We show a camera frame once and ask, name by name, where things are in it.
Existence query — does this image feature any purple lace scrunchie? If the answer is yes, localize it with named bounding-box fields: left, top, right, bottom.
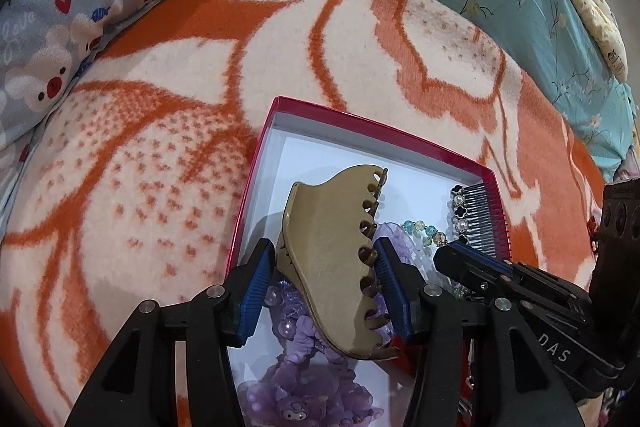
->
left=239, top=222, right=426, bottom=427

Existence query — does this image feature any black hair comb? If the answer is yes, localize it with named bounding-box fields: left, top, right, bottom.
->
left=447, top=184, right=511, bottom=263

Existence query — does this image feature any blue bead bracelet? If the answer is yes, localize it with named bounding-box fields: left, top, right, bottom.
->
left=400, top=219, right=473, bottom=303

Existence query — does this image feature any red box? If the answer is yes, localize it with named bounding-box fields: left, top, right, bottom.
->
left=226, top=96, right=512, bottom=427

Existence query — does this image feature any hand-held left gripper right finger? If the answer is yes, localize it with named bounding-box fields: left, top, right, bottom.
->
left=372, top=237, right=581, bottom=427

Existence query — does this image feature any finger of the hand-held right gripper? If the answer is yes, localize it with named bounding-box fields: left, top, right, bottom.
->
left=434, top=241, right=591, bottom=323

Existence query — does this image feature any tan hair claw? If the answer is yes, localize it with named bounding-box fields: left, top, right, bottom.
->
left=276, top=163, right=403, bottom=360

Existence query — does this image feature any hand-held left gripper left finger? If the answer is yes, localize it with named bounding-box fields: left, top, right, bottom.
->
left=64, top=237, right=277, bottom=427

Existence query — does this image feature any orange floral blanket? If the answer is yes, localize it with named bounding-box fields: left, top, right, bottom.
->
left=0, top=0, right=616, bottom=427

